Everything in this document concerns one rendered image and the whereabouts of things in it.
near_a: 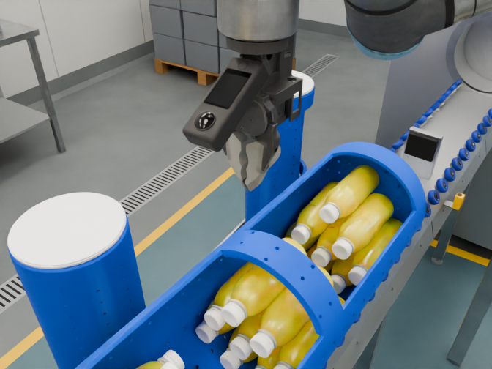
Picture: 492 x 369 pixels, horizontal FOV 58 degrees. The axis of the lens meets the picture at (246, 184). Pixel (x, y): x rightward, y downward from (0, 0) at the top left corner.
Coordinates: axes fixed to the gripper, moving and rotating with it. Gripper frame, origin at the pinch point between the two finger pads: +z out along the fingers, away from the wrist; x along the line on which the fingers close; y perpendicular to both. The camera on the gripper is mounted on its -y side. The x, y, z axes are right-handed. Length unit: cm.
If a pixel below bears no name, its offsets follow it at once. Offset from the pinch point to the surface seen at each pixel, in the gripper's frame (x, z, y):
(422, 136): 0, 33, 89
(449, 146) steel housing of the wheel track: -3, 48, 117
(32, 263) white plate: 51, 37, -12
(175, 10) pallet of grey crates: 280, 75, 257
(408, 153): 3, 40, 89
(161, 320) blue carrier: 13.4, 32.0, -7.8
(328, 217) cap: 0.6, 25.7, 29.5
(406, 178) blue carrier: -9, 21, 46
